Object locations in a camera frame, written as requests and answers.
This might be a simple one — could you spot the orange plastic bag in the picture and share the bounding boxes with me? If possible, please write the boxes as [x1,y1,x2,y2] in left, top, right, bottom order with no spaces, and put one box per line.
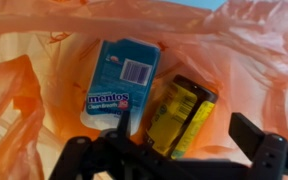
[0,0,288,180]

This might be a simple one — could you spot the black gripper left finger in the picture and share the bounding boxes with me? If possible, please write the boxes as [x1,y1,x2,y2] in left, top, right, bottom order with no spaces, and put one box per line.
[115,109,134,141]

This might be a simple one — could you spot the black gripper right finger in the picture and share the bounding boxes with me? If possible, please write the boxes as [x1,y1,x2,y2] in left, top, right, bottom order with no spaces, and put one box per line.
[228,112,288,180]

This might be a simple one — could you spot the blue Mentos bottle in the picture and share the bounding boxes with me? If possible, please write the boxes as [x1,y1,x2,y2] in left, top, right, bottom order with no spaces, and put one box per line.
[79,37,162,136]

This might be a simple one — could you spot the brown bottle with yellow label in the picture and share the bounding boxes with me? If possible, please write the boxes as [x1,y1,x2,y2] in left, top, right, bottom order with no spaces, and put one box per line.
[145,74,219,161]

